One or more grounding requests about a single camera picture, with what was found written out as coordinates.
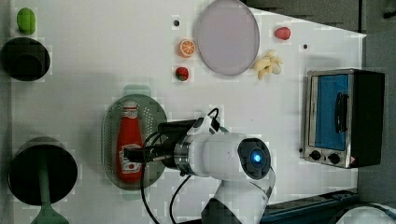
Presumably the green oval strainer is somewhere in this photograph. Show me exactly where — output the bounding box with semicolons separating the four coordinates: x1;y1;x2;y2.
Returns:
101;85;167;201

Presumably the black toaster oven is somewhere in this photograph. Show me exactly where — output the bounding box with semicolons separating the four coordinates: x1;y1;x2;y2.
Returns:
304;69;385;169

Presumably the blue crate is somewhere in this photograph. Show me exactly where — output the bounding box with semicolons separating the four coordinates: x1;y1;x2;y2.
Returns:
260;190;360;224

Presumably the small black cylinder container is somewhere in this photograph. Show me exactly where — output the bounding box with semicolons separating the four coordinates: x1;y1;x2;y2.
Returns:
1;37;50;81

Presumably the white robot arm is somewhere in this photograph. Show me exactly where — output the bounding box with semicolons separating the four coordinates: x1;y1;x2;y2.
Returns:
121;118;276;224

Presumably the green lime toy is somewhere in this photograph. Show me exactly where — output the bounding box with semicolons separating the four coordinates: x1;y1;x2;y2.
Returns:
17;7;36;35

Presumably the red ketchup bottle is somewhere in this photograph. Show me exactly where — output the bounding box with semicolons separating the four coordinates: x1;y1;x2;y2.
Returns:
116;100;143;183

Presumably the green spatula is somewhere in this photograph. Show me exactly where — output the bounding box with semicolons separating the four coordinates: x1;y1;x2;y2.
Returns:
31;150;70;224

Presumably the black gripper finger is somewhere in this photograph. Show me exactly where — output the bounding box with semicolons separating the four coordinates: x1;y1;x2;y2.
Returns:
123;148;149;162

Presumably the small red strawberry toy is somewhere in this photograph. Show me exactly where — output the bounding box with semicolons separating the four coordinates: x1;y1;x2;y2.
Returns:
175;67;189;81

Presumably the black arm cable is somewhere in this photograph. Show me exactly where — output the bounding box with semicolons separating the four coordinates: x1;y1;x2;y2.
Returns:
139;130;192;224

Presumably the lavender round plate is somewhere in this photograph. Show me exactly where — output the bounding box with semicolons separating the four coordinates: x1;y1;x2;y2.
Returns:
195;0;260;76

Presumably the large red strawberry toy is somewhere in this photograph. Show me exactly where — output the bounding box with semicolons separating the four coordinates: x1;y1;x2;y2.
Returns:
274;27;291;40

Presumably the orange slice toy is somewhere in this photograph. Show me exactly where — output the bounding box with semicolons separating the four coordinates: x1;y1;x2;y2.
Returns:
178;39;195;58

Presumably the large black cylinder container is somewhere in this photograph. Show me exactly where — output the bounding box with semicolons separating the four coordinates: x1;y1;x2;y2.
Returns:
7;136;78;205

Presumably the yellow banana toy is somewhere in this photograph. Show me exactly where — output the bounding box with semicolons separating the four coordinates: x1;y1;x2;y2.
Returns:
253;49;284;80

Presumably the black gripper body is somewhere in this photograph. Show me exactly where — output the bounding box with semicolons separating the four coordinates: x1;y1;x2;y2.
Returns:
146;119;195;169

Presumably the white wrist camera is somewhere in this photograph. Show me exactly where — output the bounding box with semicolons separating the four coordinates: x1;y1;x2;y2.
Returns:
187;107;228;135

